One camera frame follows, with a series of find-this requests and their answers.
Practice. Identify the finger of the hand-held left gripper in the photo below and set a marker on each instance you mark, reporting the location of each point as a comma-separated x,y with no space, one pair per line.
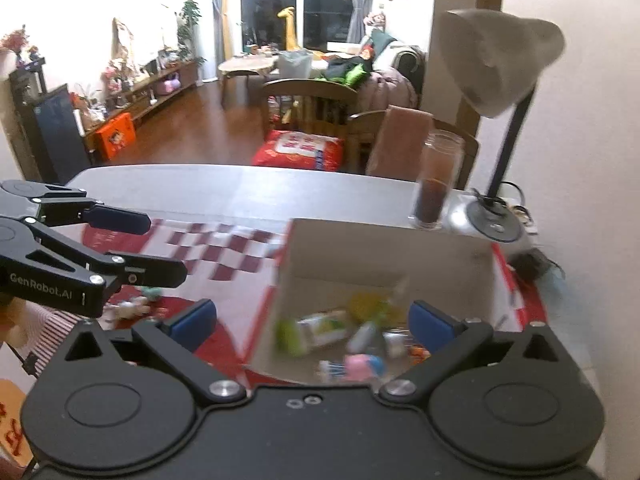
155,272
115,219

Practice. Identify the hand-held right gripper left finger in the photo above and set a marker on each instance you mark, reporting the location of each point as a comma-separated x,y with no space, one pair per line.
192,322

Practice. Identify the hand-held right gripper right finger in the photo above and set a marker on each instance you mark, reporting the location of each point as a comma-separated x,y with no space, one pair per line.
430,325

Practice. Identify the orange colourful small toys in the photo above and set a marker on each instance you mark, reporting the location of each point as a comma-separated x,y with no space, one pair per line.
419,352

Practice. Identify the clear plastic case silver cap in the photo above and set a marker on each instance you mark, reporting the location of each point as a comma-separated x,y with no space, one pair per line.
395,345

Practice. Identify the yellow box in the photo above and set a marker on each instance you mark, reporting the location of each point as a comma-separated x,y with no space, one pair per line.
367,307

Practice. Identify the white and green tube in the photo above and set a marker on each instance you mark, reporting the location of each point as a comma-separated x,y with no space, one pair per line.
362,337

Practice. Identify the pink and blue toy figure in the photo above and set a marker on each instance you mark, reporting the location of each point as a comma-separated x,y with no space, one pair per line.
362,365

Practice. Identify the red cardboard box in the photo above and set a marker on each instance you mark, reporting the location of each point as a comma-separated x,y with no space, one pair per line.
380,255

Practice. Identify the green and white bottle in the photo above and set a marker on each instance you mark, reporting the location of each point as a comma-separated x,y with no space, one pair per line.
320,330

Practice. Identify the small white toy figure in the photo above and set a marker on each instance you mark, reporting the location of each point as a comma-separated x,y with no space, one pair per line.
131,307

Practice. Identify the red and white printed tablecloth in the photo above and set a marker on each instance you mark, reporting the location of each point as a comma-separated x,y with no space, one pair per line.
225,260

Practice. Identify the orange printed box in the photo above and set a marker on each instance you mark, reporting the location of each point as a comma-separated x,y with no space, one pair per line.
117,137

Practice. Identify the black cabinet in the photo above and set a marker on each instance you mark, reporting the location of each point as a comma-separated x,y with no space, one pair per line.
57,135

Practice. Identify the glass of dark drink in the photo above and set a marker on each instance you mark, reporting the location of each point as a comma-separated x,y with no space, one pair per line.
432,200

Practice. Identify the orange printed cardboard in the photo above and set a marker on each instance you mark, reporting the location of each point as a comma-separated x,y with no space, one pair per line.
12,410

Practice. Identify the long wooden tv stand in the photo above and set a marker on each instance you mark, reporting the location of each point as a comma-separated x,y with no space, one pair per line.
150,92

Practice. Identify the pink plush toy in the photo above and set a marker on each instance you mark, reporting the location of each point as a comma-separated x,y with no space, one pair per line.
171,86

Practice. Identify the dark wooden stand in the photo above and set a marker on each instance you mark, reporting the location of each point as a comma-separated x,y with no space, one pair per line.
22,90

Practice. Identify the pink cloth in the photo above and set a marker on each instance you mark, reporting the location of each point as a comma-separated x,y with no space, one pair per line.
400,140

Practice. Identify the red and white sack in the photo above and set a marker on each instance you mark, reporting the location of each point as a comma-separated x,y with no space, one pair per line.
300,147

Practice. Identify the wooden coffee table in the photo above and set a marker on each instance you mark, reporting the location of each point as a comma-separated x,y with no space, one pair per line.
247,64

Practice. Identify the wooden chair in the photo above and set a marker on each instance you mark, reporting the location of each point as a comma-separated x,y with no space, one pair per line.
310,87
365,125

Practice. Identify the green potted plant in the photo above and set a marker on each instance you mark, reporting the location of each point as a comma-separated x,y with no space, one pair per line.
189,20

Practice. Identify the pale grey bag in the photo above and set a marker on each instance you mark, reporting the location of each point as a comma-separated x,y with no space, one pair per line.
295,65

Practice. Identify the sofa with clothes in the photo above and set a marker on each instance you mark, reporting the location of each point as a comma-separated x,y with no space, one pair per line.
395,90

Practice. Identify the yellow giraffe toy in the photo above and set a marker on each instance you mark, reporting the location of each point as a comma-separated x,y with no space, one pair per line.
289,30

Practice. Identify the grey desk lamp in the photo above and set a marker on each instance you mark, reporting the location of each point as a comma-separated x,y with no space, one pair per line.
495,60

